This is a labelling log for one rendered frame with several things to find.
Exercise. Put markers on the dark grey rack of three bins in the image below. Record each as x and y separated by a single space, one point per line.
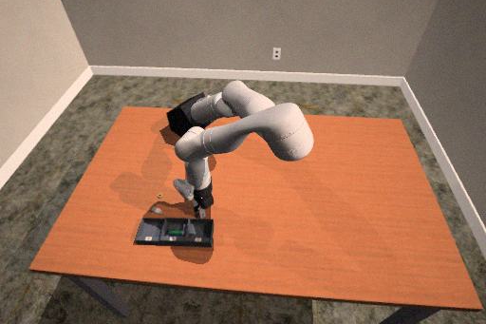
199 232

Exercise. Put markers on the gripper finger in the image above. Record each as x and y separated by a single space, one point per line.
201 212
195 205

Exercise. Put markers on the grey usb stick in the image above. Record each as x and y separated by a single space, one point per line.
156 210

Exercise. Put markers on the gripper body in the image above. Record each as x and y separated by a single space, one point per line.
200 190

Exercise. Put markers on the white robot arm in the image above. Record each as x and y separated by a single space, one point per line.
283 127

